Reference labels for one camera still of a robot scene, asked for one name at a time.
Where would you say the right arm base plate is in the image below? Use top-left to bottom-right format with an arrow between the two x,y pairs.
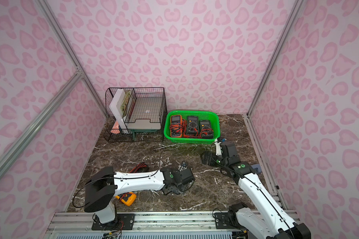
212,211 -> 245,230

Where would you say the aluminium front rail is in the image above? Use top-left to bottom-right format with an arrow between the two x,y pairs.
43,210 -> 307,239

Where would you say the small dark multimeter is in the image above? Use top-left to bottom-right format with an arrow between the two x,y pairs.
129,162 -> 149,173
178,161 -> 188,171

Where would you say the pink notebook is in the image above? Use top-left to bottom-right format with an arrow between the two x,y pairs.
110,121 -> 120,134

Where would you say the black wire desk organizer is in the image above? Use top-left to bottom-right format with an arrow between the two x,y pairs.
103,87 -> 168,142

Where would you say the yellow multimeter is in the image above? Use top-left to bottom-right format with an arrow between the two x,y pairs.
115,192 -> 137,206

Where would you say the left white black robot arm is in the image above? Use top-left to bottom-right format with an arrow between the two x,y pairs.
73,166 -> 195,226

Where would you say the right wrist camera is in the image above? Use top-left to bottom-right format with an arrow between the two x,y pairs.
214,137 -> 238,159

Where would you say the green plastic basket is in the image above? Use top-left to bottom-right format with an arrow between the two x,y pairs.
164,110 -> 220,144

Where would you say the large green multimeter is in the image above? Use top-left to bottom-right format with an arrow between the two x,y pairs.
184,116 -> 199,138

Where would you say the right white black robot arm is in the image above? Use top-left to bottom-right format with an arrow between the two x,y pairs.
201,141 -> 311,239

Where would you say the white upright folder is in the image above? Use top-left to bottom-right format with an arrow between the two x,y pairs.
109,89 -> 130,134

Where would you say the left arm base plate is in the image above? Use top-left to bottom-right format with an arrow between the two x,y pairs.
91,214 -> 136,231

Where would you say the orange wide multimeter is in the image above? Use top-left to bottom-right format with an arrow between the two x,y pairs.
170,115 -> 183,138

